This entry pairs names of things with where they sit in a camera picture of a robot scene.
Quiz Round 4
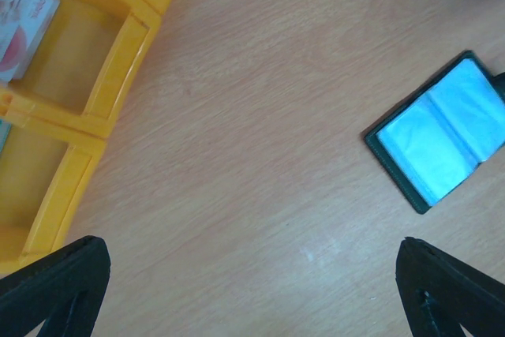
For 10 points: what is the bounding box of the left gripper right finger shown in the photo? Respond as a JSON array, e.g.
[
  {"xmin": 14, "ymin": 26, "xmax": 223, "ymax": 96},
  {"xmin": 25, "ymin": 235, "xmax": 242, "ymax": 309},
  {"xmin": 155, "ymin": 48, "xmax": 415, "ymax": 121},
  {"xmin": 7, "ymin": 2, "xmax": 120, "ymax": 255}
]
[{"xmin": 395, "ymin": 237, "xmax": 504, "ymax": 336}]

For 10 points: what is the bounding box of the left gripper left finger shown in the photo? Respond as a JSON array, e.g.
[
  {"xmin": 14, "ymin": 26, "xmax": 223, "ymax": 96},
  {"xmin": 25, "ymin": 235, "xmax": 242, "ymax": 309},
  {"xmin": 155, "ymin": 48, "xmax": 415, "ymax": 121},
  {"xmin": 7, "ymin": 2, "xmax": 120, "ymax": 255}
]
[{"xmin": 1, "ymin": 236, "xmax": 110, "ymax": 336}]

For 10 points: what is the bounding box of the black leather card holder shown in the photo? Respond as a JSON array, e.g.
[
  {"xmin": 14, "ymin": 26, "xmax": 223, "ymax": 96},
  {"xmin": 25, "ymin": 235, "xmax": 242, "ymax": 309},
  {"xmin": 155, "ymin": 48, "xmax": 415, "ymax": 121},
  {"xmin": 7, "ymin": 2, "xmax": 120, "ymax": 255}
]
[{"xmin": 363, "ymin": 51, "xmax": 504, "ymax": 215}]

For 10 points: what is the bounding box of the teal card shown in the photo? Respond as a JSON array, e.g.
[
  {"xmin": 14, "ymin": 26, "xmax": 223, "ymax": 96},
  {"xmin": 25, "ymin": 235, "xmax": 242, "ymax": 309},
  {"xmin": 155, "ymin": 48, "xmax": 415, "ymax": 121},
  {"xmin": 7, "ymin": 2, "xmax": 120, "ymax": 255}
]
[{"xmin": 0, "ymin": 120, "xmax": 11, "ymax": 153}]

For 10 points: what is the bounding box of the white red card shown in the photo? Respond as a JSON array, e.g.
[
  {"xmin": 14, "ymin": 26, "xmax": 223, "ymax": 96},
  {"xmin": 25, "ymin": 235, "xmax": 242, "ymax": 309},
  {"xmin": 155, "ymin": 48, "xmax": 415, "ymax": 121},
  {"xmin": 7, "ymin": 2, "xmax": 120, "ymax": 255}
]
[{"xmin": 1, "ymin": 0, "xmax": 60, "ymax": 83}]

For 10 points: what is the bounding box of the yellow bin left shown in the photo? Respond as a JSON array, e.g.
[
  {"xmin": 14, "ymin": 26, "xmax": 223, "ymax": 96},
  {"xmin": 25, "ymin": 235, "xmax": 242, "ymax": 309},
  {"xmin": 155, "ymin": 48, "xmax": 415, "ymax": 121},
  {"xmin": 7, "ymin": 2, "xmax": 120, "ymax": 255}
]
[{"xmin": 1, "ymin": 116, "xmax": 106, "ymax": 275}]

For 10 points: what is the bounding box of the yellow bin middle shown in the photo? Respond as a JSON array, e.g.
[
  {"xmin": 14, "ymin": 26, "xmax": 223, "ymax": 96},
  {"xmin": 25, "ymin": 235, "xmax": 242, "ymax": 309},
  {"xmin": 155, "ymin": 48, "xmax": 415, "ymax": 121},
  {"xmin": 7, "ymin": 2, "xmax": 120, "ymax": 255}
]
[{"xmin": 1, "ymin": 0, "xmax": 161, "ymax": 138}]

